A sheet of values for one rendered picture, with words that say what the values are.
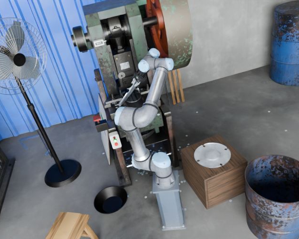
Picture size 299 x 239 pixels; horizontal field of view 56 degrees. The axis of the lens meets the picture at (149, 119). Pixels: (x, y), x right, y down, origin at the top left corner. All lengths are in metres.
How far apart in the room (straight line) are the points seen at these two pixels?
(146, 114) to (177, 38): 0.63
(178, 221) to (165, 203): 0.23
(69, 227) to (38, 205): 0.82
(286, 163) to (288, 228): 0.43
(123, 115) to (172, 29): 0.68
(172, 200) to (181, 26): 1.20
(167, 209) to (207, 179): 0.37
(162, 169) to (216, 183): 0.54
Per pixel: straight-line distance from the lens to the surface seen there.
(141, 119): 1.60
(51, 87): 3.64
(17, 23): 2.42
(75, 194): 2.84
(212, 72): 4.08
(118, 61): 2.28
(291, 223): 2.09
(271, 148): 2.96
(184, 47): 2.04
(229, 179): 2.32
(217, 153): 2.35
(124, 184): 2.69
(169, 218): 2.25
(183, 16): 1.97
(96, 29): 2.14
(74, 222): 2.18
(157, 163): 1.86
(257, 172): 2.24
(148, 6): 2.61
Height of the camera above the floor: 1.95
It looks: 34 degrees down
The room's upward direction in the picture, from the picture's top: 12 degrees counter-clockwise
